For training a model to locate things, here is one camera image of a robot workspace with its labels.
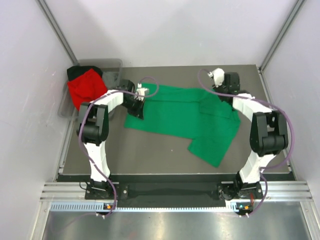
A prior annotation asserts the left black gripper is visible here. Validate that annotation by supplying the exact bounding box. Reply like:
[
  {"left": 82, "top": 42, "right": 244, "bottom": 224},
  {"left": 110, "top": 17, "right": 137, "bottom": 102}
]
[{"left": 121, "top": 96, "right": 145, "bottom": 120}]

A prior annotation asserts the green t-shirt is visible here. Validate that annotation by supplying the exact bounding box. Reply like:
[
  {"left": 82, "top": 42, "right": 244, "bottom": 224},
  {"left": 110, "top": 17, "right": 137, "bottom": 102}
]
[{"left": 124, "top": 83, "right": 241, "bottom": 168}]

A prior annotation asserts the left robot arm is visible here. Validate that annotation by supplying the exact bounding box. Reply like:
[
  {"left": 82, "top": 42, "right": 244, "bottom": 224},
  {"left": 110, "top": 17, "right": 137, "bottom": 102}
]
[{"left": 77, "top": 80, "right": 149, "bottom": 200}]

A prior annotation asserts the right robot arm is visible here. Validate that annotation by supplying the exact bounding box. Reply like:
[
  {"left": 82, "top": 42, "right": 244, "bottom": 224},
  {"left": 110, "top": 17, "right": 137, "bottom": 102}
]
[{"left": 208, "top": 68, "right": 289, "bottom": 201}]

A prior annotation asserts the grey plastic bin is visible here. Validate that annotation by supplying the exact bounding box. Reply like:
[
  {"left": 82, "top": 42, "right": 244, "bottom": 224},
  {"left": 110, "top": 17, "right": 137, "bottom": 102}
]
[{"left": 57, "top": 58, "right": 123, "bottom": 120}]

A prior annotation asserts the red t-shirt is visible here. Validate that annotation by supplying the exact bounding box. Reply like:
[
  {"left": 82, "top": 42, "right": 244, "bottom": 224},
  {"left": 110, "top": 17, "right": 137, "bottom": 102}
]
[{"left": 67, "top": 68, "right": 108, "bottom": 111}]

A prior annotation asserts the black t-shirt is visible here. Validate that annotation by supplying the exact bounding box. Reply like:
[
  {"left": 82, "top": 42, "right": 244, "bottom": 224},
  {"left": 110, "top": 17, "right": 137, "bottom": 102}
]
[{"left": 66, "top": 65, "right": 103, "bottom": 82}]

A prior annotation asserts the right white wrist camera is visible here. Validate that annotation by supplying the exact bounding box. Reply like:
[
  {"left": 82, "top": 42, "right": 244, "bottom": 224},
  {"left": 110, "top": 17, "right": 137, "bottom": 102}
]
[{"left": 207, "top": 68, "right": 225, "bottom": 88}]

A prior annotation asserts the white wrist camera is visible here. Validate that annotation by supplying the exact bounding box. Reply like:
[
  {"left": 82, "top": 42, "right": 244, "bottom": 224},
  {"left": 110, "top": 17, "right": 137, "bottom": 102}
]
[
  {"left": 134, "top": 83, "right": 149, "bottom": 102},
  {"left": 207, "top": 68, "right": 225, "bottom": 88}
]

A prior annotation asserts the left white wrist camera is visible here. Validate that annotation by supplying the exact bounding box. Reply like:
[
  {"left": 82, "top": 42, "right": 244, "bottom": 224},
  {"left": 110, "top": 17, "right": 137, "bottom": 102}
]
[{"left": 134, "top": 83, "right": 149, "bottom": 102}]

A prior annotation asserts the right aluminium frame post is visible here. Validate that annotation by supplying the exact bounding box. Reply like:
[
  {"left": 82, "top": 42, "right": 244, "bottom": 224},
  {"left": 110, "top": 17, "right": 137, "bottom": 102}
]
[{"left": 258, "top": 0, "right": 306, "bottom": 73}]

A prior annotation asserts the aluminium frame post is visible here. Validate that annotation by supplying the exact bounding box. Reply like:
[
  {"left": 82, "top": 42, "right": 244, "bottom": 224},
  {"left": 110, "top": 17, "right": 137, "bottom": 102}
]
[
  {"left": 258, "top": 0, "right": 306, "bottom": 73},
  {"left": 36, "top": 0, "right": 78, "bottom": 64}
]

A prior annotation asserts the slotted grey cable duct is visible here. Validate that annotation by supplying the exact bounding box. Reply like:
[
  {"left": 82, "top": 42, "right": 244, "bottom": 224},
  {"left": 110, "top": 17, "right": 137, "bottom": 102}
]
[{"left": 50, "top": 201, "right": 252, "bottom": 213}]

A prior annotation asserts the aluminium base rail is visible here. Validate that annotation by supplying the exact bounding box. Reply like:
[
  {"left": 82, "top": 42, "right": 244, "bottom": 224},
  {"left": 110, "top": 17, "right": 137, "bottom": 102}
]
[{"left": 40, "top": 181, "right": 313, "bottom": 202}]

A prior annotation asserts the left aluminium frame post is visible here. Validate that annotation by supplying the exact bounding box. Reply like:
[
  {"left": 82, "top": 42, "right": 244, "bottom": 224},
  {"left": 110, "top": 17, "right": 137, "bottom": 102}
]
[{"left": 36, "top": 0, "right": 78, "bottom": 64}]

